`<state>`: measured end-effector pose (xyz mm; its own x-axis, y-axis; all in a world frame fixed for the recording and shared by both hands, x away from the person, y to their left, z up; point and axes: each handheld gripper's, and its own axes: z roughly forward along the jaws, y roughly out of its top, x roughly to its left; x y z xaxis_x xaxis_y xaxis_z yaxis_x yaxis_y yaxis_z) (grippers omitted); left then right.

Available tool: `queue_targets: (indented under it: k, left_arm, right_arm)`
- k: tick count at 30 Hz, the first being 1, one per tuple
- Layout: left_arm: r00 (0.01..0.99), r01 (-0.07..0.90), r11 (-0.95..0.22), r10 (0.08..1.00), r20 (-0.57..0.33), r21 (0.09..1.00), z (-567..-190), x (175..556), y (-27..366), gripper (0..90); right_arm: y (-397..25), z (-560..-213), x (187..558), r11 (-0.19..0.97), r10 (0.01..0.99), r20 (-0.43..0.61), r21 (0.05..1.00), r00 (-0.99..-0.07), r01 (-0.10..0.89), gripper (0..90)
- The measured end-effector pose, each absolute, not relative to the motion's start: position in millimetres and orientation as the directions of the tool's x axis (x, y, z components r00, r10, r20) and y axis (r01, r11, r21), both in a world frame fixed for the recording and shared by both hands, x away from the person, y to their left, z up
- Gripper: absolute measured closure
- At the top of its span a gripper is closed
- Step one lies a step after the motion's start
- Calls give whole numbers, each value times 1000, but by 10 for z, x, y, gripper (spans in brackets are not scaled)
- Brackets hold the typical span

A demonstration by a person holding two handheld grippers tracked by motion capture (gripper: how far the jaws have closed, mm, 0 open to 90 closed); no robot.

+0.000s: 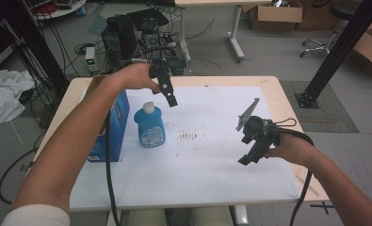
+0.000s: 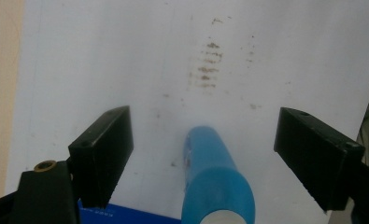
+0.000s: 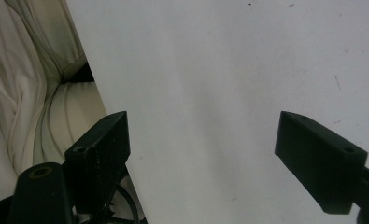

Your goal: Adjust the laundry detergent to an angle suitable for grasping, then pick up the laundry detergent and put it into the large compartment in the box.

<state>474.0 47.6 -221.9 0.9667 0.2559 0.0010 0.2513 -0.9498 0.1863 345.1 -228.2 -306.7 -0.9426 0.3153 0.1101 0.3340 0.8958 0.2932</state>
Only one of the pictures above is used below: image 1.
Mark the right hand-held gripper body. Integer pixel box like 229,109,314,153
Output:
235,97,282,151

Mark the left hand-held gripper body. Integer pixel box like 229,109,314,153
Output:
148,59,174,98

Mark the person's left hand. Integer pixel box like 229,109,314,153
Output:
106,62,163,95

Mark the person's right hand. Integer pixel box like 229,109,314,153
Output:
263,133,315,167

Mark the blue bottle with white cap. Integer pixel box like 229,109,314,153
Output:
133,101,167,149

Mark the black computer equipment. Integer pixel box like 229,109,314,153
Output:
100,8,187,76

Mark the white table mat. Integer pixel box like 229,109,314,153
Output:
70,86,301,210

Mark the blue cardboard box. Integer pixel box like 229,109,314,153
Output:
87,74,131,163

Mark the white table leg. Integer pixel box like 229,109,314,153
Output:
230,204,250,226

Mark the white power supply unit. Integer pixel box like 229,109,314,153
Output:
84,46,100,73

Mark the grey floor mat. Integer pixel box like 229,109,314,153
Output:
280,79,361,134

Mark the white background desk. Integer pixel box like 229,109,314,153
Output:
173,0,273,63

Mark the office chair base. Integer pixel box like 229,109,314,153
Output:
299,18,349,59

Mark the round white table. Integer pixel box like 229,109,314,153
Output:
29,0,88,21

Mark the open cardboard box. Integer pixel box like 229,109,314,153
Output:
249,0,304,32

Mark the large cardboard box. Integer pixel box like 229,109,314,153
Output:
349,15,372,83

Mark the white cloth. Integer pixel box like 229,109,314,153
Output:
0,69,36,126

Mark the thin black cable loop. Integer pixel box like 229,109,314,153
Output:
272,117,298,128

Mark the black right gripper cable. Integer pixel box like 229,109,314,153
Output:
269,126,315,226

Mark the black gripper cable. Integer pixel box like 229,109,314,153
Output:
269,126,315,226
105,111,121,226

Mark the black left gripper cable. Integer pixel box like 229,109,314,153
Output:
105,111,121,226

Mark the bundle of black cables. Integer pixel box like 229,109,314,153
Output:
4,0,71,98

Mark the black metal stand post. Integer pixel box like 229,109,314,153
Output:
295,0,372,109

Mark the black floor cable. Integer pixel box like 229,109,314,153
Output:
0,130,48,205

